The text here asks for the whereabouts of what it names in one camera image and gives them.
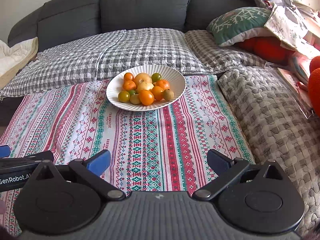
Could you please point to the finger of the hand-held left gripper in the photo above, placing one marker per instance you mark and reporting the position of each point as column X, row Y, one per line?
column 25, row 160
column 4, row 151

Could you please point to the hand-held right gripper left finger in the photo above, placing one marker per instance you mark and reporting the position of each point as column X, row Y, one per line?
column 100, row 161

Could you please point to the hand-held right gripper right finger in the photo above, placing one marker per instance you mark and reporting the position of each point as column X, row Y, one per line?
column 217, row 162

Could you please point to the green-orange tomato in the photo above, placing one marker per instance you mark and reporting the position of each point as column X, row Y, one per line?
column 124, row 96

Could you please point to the small yellow-green round fruit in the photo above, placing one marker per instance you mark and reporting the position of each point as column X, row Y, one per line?
column 168, row 95
column 135, row 99

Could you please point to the orange tomato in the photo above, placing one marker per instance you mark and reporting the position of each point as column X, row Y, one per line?
column 146, row 98
column 158, row 93
column 128, row 77

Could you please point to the small tangerine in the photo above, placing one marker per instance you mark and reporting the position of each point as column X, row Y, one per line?
column 129, row 85

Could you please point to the pale yellow round pear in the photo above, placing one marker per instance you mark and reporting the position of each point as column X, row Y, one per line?
column 145, row 87

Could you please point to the white ribbed plate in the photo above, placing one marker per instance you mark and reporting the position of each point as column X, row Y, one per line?
column 177, row 82

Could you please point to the golden yellow round pear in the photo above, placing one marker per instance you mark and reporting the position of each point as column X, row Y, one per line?
column 143, row 77

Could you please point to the large tangerine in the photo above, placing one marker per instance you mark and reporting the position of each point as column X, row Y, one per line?
column 163, row 84

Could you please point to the green tomato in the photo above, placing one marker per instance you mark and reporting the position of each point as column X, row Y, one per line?
column 156, row 77

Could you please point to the red green patterned tablecloth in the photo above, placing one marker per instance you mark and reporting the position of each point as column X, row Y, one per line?
column 150, row 135

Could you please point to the brown checkered quilt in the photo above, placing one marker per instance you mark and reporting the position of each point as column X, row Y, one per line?
column 270, row 120

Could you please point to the white blanket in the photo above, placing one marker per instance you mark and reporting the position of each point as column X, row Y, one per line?
column 12, row 55

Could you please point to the brown checkered pillow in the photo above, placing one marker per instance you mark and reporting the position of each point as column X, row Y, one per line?
column 220, row 52

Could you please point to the clear acrylic tray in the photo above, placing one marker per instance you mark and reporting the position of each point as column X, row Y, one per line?
column 272, row 65

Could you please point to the orange plush toy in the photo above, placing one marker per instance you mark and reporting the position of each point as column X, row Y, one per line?
column 315, row 87

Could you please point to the pink patterned book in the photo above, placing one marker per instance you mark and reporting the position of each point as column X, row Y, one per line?
column 297, row 67

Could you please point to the red cushion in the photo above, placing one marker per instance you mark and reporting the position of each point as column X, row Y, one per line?
column 267, row 48

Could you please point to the green snowflake cushion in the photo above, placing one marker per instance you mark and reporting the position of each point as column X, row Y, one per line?
column 232, row 22

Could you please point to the white floral cloth bag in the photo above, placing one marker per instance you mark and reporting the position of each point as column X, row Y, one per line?
column 285, row 22

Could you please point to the dark grey sofa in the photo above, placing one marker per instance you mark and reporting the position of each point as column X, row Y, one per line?
column 145, row 2

